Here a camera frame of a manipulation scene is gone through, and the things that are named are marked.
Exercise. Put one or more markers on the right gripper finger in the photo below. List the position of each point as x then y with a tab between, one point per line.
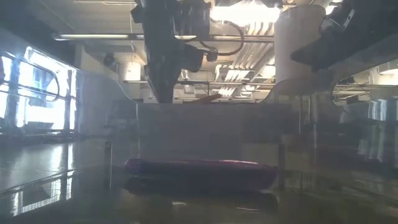
314	53

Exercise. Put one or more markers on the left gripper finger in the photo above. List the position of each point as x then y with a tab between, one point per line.
165	88

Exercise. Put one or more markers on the large purple highlighter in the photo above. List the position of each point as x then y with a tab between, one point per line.
199	172

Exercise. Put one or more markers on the white shade wooden base lamp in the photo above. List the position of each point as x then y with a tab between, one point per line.
295	46

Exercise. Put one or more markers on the white hanging cylinder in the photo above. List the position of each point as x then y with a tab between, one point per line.
130	71

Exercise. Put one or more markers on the black ceiling dome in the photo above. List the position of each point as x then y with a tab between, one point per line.
211	56

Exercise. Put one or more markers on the metal overhead rack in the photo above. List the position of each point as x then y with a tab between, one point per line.
217	82

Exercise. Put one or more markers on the smoky grey transparent bin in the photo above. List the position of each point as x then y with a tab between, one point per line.
199	130

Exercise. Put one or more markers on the bright window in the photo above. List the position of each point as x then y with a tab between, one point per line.
43	102

